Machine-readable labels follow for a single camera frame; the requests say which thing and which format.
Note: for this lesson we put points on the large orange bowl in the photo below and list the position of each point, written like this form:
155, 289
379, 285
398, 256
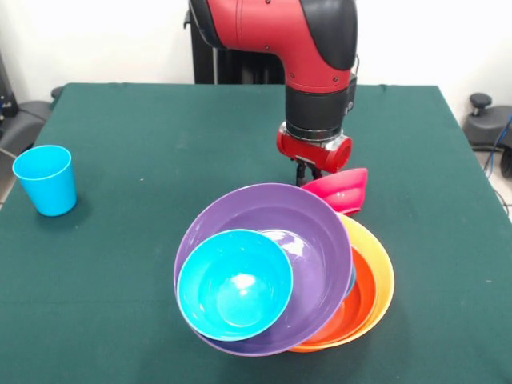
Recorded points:
380, 264

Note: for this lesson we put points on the pink bowl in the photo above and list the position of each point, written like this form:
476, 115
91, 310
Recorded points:
344, 190

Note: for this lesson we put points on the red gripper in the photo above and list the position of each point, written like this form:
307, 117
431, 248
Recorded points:
312, 150

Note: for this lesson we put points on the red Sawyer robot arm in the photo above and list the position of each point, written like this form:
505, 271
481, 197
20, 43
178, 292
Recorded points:
296, 40

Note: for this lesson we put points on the purple bowl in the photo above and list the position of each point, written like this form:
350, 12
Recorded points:
312, 248

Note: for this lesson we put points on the black office chair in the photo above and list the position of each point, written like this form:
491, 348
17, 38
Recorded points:
24, 120
484, 128

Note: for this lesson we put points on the dark green tablecloth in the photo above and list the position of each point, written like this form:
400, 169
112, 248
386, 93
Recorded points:
120, 264

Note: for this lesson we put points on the red-orange bowl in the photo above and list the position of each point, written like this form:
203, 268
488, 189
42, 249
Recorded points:
356, 300

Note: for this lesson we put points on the large blue bowl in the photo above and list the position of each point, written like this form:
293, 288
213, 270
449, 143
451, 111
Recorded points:
351, 280

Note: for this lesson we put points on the small light blue bowl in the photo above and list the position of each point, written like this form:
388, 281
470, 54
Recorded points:
236, 284

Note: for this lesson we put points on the blue cup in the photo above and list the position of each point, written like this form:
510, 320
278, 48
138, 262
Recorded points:
48, 184

